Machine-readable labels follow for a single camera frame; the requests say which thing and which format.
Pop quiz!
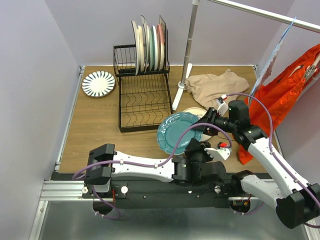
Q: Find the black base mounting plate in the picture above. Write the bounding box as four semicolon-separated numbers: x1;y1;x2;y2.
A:
82;174;259;214

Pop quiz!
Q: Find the black wire dish rack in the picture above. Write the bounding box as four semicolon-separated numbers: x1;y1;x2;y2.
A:
113;28;173;133

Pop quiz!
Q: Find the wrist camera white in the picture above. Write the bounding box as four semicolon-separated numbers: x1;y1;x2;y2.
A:
204;143;232;162
216;94;229;116

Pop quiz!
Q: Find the blue wire hanger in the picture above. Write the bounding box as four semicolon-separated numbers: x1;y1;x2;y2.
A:
250;17;297;96

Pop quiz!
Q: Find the silver clothes rack stand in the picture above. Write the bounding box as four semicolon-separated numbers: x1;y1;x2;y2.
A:
172;0;320;111

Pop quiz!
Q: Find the pink plate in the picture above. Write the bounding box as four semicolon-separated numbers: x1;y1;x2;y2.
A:
157;24;165;70

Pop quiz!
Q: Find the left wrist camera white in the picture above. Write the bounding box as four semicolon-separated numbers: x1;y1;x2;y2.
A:
204;143;232;162

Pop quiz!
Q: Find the white blue striped plate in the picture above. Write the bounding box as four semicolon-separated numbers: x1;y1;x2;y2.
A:
81;70;116;98

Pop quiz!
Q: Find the large white black-rimmed plate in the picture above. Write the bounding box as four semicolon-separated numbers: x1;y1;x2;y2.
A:
131;21;141;75

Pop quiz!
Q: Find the aluminium rail frame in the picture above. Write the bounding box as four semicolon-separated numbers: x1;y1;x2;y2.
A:
29;65;320;240

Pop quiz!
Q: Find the beige cloth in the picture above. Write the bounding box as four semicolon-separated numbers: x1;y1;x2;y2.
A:
185;69;250;109

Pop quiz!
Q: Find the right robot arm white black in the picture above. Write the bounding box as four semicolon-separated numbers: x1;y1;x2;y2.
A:
192;100;320;229

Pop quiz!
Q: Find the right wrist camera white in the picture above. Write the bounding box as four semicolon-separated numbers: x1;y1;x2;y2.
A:
216;94;229;116

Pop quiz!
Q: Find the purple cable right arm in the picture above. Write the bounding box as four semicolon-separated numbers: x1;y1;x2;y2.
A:
224;92;320;228

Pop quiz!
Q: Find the grey cloth on hanger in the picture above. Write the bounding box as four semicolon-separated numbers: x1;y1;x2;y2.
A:
250;40;283;96

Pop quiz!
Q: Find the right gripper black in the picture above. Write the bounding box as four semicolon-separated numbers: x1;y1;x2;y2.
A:
189;106;237;137

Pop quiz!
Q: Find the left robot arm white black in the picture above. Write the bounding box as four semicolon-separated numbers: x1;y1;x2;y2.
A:
84;138;231;198

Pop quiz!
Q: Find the cream blue leaf plate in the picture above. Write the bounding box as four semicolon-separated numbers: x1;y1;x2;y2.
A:
183;107;211;142

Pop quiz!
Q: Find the teal scalloped plate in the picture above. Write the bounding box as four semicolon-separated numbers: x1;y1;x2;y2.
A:
156;112;203;155

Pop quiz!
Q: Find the orange garment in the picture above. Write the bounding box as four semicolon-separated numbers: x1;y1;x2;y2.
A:
237;44;320;165

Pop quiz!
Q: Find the mint green plate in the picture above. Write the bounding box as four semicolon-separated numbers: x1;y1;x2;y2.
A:
149;26;155;71

